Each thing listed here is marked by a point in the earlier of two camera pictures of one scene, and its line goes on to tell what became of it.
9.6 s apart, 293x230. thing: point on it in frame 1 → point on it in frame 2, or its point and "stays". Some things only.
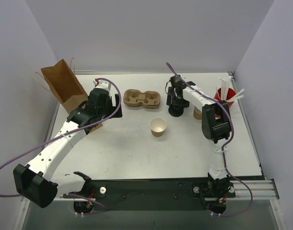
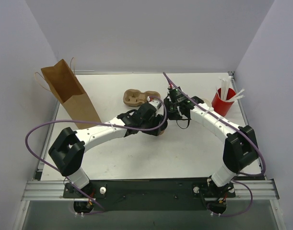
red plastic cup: [230, 93] stays
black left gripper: [116, 105] → [157, 125]
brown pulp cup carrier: [148, 99] stays
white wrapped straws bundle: [225, 86] stays
